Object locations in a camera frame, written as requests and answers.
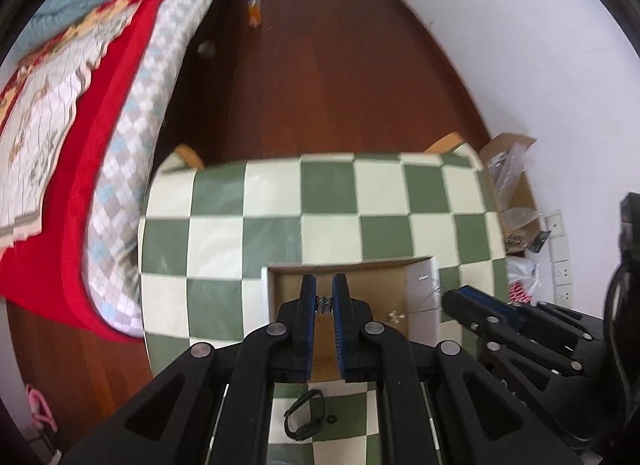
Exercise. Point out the black wristband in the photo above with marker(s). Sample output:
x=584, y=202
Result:
x=304, y=419

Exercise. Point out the open cardboard jewelry box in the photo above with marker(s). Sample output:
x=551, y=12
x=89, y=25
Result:
x=401, y=293

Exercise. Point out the checkered quilt bed side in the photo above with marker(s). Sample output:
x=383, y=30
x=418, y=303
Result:
x=109, y=265

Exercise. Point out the clear bubble wrap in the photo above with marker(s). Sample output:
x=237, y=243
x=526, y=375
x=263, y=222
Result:
x=505, y=159

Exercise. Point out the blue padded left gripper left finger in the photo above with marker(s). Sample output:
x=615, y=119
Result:
x=303, y=328

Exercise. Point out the pink slipper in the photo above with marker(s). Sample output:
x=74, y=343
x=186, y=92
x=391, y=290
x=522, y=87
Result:
x=42, y=416

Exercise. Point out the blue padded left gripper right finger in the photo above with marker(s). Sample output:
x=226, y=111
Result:
x=346, y=330

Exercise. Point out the orange drink bottle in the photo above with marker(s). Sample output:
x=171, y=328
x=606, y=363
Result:
x=254, y=12

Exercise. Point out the white red plastic bag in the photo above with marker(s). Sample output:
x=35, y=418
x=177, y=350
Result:
x=523, y=279

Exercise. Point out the green white checkered tablecloth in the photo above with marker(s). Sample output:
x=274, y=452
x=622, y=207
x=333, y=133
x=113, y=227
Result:
x=207, y=234

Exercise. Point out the white power strip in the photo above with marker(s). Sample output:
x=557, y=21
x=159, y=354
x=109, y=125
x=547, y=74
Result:
x=559, y=251

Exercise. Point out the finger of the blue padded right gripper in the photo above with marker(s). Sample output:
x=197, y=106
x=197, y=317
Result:
x=482, y=302

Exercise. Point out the brown cardboard box on floor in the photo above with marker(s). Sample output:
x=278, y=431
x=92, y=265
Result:
x=531, y=238

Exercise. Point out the small cup under bed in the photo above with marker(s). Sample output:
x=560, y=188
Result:
x=207, y=49

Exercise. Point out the red patterned bedspread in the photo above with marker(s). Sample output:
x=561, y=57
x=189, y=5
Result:
x=58, y=110

